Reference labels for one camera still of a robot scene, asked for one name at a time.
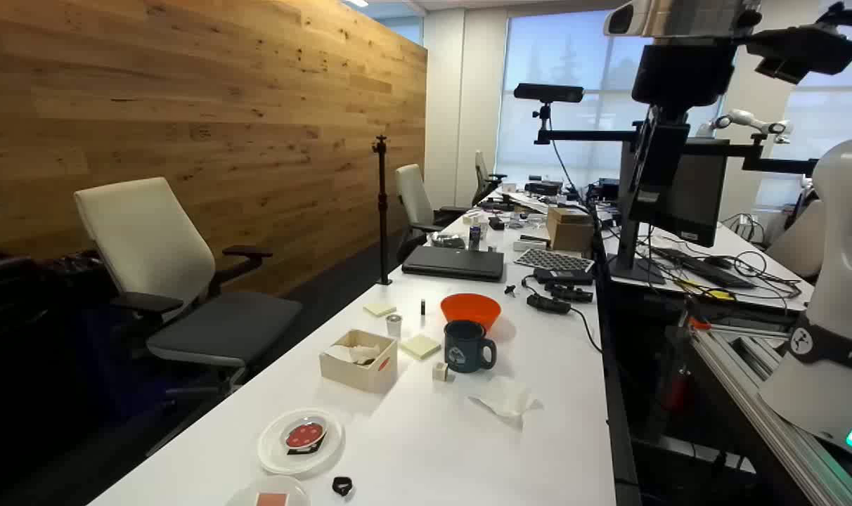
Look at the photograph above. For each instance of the small dark cup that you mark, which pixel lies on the small dark cup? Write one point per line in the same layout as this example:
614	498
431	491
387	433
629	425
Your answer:
476	238

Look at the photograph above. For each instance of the small black marker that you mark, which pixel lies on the small black marker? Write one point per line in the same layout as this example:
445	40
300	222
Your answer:
423	307

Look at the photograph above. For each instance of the black tripod pole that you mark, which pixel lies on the black tripod pole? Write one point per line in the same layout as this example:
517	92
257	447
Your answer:
382	213

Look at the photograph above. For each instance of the red round item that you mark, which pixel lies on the red round item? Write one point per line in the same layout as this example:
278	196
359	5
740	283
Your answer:
306	436

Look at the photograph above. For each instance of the dark blue mug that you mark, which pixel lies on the dark blue mug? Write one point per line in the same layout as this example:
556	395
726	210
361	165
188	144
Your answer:
466	349

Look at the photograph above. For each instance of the aluminium mounting rail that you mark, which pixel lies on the aluminium mounting rail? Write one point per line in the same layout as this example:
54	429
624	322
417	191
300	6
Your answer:
791	422

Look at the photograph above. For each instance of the cardboard box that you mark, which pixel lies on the cardboard box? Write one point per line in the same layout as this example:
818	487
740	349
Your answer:
569	231

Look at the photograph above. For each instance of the orange bowl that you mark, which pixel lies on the orange bowl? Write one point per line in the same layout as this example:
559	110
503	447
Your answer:
470	307

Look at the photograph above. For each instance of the white office chair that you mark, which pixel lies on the white office chair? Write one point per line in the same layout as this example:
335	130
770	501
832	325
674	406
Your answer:
484	177
413	191
146	243

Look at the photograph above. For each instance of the black binder clip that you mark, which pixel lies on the black binder clip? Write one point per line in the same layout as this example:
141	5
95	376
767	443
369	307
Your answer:
341	487

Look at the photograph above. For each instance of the white round plate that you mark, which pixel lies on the white round plate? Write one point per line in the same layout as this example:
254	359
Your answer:
278	454

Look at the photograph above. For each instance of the black computer mouse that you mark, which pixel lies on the black computer mouse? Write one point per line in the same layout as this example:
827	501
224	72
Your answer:
548	305

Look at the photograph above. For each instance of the black low cabinet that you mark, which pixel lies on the black low cabinet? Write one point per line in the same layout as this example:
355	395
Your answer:
20	356

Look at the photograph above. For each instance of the white tissue wad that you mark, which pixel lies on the white tissue wad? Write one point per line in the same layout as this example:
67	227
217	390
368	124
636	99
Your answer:
355	353

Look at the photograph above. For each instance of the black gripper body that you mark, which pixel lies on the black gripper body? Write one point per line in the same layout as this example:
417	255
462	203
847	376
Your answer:
681	75

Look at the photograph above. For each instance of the pale sticky note pad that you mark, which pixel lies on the pale sticky note pad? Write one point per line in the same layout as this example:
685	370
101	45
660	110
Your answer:
382	307

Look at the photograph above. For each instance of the yellow sticky note pad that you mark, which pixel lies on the yellow sticky note pad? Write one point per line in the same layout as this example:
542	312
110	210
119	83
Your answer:
421	347

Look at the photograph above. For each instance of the small white cube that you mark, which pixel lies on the small white cube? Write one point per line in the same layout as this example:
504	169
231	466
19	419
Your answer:
444	371

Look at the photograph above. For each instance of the small white cup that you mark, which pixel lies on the small white cup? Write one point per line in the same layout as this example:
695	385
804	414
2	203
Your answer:
396	326

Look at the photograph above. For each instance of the black laptop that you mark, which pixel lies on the black laptop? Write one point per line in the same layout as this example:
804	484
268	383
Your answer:
455	263

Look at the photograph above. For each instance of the black stereo camera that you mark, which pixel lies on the black stereo camera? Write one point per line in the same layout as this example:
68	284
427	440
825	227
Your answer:
549	92

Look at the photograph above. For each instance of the black power strip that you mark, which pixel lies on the black power strip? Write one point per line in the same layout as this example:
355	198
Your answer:
563	276

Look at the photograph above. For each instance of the open wooden box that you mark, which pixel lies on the open wooden box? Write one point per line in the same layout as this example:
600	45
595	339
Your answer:
359	376

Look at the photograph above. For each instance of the white paper napkin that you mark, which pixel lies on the white paper napkin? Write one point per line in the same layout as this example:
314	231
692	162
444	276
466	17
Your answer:
504	397

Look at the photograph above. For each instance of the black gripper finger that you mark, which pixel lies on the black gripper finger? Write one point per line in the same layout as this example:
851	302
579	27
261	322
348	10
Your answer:
657	127
680	127

